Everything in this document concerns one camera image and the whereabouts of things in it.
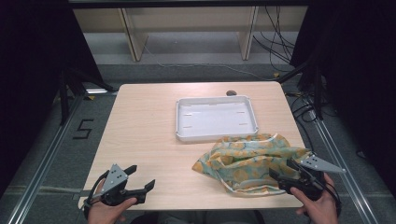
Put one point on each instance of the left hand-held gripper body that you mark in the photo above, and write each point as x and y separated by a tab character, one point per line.
114	180

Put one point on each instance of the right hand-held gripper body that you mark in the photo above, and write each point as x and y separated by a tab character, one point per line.
306	185

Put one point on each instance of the lemon print cloth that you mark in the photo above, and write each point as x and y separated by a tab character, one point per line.
249	158

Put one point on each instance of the person's right hand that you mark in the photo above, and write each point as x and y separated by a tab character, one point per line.
322	210

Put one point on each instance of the person's left hand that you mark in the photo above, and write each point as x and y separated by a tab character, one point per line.
104	213

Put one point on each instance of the black metal stand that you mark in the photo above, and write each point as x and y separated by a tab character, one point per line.
63	99
317	93

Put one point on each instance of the white plastic tray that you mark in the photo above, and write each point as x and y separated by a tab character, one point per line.
214	118

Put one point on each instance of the small dark round object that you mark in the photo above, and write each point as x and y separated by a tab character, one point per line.
231	92

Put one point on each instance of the black curtain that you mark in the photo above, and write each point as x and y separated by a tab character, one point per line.
358	77
31	77

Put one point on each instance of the metal floor rail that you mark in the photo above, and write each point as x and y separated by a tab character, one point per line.
43	161
361	202

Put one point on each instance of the beige wooden furniture frame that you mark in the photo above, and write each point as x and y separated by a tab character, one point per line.
134	37

